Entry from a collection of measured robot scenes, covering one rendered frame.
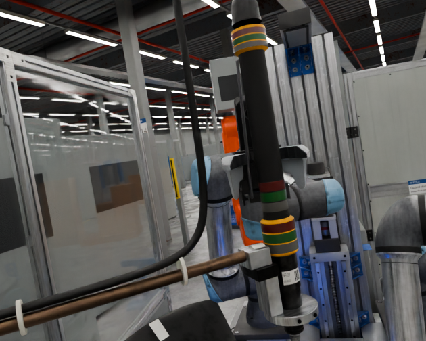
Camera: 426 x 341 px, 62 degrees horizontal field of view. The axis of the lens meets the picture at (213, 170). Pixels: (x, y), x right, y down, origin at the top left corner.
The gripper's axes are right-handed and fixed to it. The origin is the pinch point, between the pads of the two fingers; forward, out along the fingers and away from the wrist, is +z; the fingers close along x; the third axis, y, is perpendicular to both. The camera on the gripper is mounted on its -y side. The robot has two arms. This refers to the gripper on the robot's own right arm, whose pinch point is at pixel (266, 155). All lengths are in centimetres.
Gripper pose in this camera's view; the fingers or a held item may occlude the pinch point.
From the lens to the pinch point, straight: 44.4
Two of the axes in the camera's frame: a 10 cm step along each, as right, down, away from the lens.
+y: 1.6, 9.9, 0.5
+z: -0.3, 0.6, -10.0
